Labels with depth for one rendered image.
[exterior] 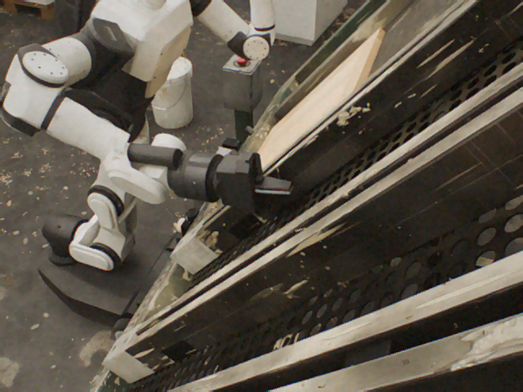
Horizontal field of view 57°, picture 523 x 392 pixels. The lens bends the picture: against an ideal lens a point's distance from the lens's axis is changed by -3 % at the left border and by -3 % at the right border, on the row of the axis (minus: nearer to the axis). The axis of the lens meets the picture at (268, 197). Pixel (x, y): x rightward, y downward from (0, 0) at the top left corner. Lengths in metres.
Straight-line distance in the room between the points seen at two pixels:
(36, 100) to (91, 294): 1.35
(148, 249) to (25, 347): 0.65
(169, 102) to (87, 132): 2.20
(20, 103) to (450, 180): 0.72
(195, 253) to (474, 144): 0.82
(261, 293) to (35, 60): 0.56
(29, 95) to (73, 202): 1.95
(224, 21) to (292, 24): 2.60
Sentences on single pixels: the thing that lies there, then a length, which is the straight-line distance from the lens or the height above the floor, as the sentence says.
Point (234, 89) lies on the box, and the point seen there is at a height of 0.85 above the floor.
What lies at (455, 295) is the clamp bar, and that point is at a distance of 0.28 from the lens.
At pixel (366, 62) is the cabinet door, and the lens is 1.17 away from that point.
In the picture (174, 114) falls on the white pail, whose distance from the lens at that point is 3.14.
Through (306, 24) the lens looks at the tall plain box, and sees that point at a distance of 4.06.
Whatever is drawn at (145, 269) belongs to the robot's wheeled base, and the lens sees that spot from 2.17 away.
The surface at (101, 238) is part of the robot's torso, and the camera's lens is 2.04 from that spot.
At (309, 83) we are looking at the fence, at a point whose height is 1.04.
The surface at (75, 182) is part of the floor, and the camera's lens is 2.95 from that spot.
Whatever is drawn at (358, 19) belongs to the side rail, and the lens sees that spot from 1.69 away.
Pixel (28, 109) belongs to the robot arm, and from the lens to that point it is 0.91.
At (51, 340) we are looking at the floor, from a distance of 2.29.
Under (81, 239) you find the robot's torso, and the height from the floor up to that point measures 0.33.
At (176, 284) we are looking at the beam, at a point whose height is 0.89.
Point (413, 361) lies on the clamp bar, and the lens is 0.28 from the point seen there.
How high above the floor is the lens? 1.82
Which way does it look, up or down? 43 degrees down
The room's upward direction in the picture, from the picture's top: straight up
